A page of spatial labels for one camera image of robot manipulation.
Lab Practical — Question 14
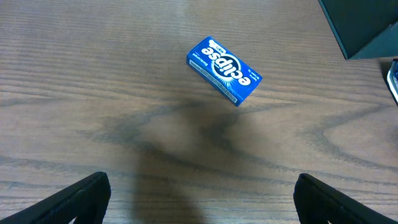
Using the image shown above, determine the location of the dark green open box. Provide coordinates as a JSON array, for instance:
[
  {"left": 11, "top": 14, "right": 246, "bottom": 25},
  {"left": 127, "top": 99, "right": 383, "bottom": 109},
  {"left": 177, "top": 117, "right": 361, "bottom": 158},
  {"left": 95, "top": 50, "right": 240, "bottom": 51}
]
[{"left": 319, "top": 0, "right": 397, "bottom": 60}]

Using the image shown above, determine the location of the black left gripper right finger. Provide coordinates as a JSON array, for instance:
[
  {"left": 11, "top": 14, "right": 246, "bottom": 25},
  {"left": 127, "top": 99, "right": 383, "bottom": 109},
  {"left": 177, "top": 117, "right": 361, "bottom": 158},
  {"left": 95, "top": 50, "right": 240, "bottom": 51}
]
[{"left": 293, "top": 173, "right": 397, "bottom": 224}]

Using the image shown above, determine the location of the blue Dairy Milk chocolate bar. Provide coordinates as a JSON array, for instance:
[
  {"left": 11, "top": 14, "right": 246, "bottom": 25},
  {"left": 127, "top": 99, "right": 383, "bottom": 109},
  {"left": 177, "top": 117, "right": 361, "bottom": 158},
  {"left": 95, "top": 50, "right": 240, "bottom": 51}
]
[{"left": 386, "top": 58, "right": 398, "bottom": 103}]

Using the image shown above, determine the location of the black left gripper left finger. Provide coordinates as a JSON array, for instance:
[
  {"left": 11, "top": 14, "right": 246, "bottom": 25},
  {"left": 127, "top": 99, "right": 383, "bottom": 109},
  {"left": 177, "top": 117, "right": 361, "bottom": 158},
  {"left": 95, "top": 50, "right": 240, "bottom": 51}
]
[{"left": 1, "top": 172, "right": 111, "bottom": 224}]

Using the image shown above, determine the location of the blue Eclipse mints box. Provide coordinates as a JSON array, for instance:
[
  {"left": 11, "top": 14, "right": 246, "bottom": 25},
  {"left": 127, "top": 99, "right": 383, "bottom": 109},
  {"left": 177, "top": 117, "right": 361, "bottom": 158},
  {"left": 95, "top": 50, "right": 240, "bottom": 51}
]
[{"left": 186, "top": 36, "right": 262, "bottom": 106}]

